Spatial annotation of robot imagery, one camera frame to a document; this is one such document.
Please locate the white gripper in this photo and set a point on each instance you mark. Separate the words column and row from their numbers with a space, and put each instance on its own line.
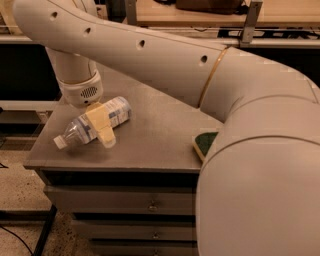
column 81, row 93

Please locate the clear bottle with blue label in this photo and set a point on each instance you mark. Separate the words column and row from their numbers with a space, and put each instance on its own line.
column 79, row 132

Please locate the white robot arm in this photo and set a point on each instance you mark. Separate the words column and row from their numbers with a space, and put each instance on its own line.
column 258, row 192

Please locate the grey drawer cabinet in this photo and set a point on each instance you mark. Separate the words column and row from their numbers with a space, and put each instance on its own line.
column 138, row 197

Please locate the green and yellow sponge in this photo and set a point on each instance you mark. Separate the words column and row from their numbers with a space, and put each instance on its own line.
column 202, row 144

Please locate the dark bag on bench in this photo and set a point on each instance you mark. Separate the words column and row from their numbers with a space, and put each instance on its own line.
column 225, row 7

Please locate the metal railing frame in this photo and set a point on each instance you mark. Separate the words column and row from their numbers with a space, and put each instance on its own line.
column 269, row 23

